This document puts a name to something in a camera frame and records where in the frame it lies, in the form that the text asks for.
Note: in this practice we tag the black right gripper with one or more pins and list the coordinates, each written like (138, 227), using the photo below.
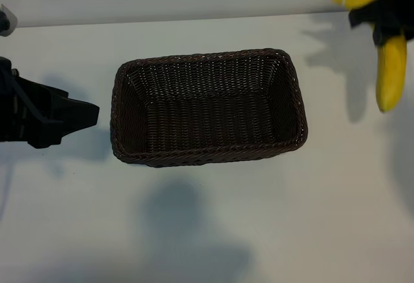
(404, 2)

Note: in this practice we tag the dark brown wicker basket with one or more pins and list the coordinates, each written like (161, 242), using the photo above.
(207, 111)

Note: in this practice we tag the yellow banana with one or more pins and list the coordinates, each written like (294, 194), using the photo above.
(393, 76)

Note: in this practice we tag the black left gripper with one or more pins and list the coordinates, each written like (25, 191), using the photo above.
(9, 102)

